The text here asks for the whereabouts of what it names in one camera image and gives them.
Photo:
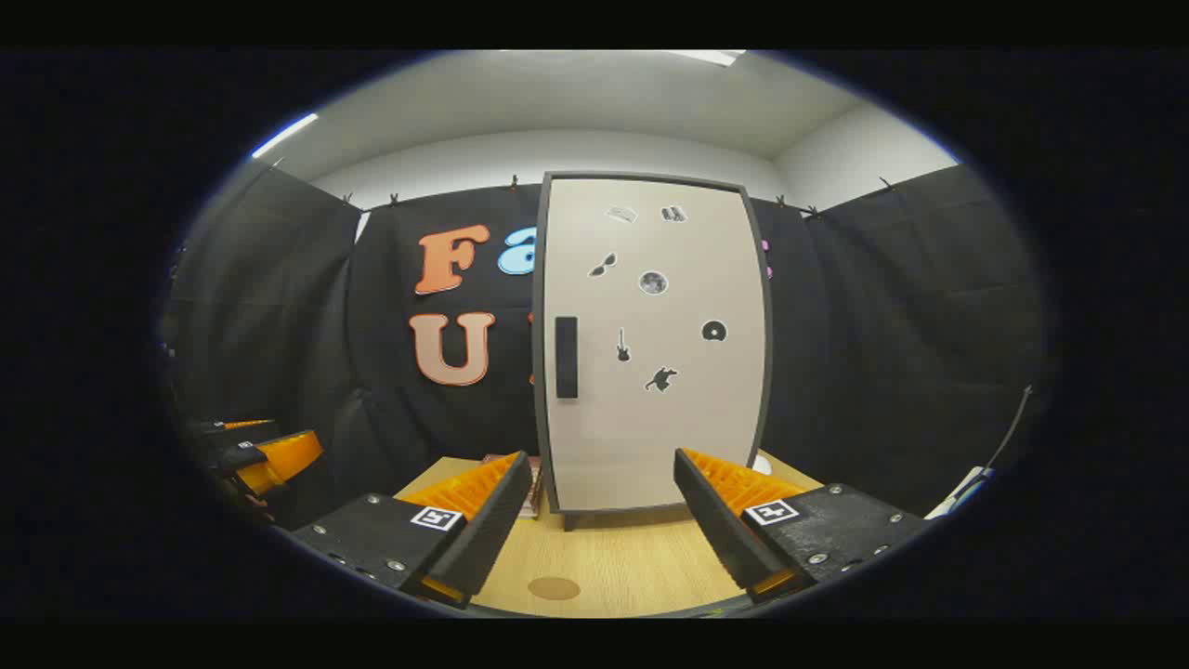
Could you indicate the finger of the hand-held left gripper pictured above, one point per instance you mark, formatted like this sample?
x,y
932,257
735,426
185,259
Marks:
x,y
283,457
246,425

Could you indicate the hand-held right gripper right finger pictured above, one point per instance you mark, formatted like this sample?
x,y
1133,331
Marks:
x,y
715,520

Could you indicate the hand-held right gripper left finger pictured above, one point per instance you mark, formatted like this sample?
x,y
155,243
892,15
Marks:
x,y
492,530

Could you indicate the beige cabinet door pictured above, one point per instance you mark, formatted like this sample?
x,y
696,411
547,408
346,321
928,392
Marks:
x,y
650,437

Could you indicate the grey cabinet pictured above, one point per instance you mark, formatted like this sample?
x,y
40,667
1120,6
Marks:
x,y
540,400

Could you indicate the black backdrop cloth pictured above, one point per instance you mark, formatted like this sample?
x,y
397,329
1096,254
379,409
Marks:
x,y
279,307

